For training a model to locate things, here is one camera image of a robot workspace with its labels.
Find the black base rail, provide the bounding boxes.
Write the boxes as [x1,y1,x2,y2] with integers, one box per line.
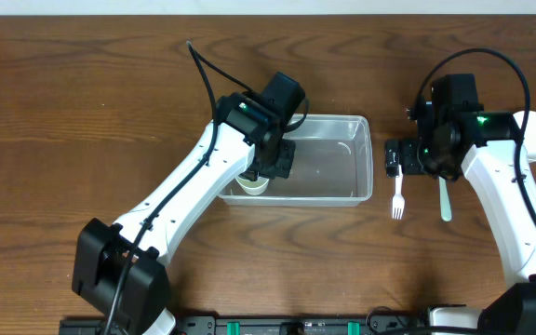
[58,310,436,335]

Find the clear plastic container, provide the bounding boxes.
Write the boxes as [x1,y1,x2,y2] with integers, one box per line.
[219,114,373,207]

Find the white cup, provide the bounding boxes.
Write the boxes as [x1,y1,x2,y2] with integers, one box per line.
[235,176,270,195]

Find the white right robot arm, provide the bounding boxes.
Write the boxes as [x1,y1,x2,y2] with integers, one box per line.
[384,100,536,334]

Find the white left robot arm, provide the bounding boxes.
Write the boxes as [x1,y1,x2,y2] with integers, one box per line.
[72,91,309,334]

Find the pink plastic fork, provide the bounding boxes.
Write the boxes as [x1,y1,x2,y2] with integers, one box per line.
[392,169,405,220]

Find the mint green plastic spoon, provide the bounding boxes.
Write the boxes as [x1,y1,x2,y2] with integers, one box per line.
[438,178,452,221]

